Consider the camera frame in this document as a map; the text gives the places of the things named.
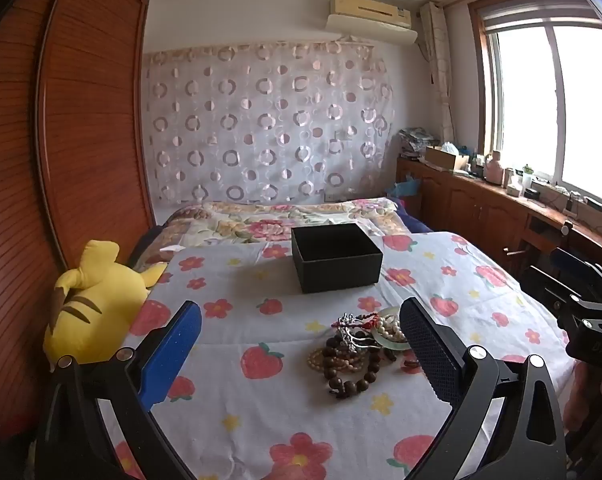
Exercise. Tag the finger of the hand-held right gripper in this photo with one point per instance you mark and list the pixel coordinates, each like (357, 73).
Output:
(551, 287)
(576, 262)

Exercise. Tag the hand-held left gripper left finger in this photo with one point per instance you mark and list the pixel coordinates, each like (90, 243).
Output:
(173, 355)

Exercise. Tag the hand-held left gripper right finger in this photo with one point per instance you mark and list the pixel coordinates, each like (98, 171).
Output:
(426, 360)

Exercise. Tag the silver hairpin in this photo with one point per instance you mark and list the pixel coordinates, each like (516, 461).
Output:
(353, 332)

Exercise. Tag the black box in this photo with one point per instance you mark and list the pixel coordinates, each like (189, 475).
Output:
(337, 257)

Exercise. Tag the person's right hand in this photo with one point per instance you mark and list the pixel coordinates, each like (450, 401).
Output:
(588, 395)

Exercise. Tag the jade green bangle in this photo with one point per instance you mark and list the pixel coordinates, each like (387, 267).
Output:
(387, 344)

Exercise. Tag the yellow plush toy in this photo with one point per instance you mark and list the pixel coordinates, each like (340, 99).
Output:
(93, 305)

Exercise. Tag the wooden cabinet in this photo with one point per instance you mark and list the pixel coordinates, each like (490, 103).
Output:
(481, 215)

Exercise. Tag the white paper slip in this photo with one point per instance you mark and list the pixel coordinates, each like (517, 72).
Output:
(168, 249)

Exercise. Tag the pink kettle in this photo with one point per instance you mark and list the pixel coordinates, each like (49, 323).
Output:
(494, 166)

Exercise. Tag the strawberry print bedsheet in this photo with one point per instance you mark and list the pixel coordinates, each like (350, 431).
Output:
(291, 410)

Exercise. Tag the floral quilt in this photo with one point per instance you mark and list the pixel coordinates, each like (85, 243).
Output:
(261, 220)

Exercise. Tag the window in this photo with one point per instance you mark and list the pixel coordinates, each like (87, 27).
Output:
(556, 100)

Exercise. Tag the cardboard box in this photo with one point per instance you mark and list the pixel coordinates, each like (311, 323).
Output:
(446, 157)

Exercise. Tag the blue bag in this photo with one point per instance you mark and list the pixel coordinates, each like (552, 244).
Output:
(403, 190)

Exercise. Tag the stack of papers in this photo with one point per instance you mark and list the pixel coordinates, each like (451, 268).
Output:
(417, 141)

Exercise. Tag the beige window curtain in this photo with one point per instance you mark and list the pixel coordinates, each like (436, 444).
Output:
(438, 60)

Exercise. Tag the circle patterned sheer curtain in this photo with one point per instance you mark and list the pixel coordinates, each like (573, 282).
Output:
(266, 120)

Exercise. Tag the wall air conditioner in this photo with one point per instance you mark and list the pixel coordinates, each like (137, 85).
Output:
(371, 15)

